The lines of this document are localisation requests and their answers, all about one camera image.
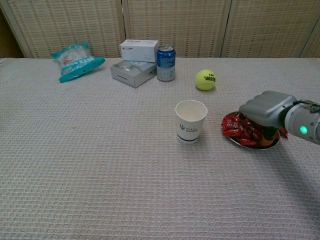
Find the grey flat box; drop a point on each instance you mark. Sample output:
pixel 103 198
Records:
pixel 132 73

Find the beige woven fringed tablecloth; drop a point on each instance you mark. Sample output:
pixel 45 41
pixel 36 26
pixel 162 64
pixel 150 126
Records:
pixel 100 162

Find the white cardboard box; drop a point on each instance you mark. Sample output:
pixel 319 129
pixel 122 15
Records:
pixel 138 50

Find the red candy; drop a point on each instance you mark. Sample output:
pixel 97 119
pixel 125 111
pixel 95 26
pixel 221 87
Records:
pixel 247 142
pixel 230 122
pixel 283 133
pixel 231 132

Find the silver orange-tipped right robot hand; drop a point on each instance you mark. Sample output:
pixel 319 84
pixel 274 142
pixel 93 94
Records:
pixel 267 107

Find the teal snack bag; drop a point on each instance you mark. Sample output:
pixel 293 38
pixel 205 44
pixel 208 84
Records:
pixel 77 62

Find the woven bamboo screen panel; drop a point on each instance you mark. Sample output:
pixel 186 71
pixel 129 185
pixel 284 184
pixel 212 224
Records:
pixel 180 22
pixel 270 25
pixel 313 47
pixel 70 25

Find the bowl of red candies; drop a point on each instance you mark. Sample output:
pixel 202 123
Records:
pixel 260 148

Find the yellow tennis ball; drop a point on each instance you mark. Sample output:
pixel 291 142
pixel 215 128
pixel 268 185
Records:
pixel 205 80

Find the white paper cup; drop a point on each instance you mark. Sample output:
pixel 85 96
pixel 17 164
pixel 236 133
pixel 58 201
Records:
pixel 190 132

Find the brown wooden panel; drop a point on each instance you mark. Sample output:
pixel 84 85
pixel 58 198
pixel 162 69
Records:
pixel 8 42

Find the blue drink can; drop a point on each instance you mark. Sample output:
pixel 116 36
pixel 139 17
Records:
pixel 165 65

